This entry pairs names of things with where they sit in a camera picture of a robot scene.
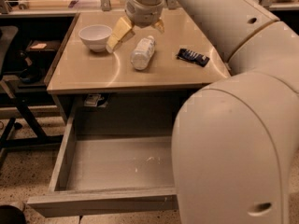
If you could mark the white label under tabletop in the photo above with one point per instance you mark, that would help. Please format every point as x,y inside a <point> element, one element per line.
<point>92,100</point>

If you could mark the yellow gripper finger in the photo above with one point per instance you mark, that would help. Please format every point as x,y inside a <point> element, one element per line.
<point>122,31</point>
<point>159,26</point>

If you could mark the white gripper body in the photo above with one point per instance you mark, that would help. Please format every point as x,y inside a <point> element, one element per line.
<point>144,13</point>

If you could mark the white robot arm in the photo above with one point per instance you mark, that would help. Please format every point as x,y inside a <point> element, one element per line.
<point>234,140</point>

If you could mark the grey open top drawer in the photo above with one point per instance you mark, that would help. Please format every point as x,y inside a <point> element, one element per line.
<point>112,160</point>

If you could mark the clear plastic water bottle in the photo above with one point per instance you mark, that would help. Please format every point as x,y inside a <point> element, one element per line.
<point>141,55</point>

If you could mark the dark blue snack packet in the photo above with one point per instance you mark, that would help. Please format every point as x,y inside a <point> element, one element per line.
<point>191,56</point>

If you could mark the black box with tan note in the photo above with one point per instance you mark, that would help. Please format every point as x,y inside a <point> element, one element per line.
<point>43,46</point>

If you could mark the white ceramic bowl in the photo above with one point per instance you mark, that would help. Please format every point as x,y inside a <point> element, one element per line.
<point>95,37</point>

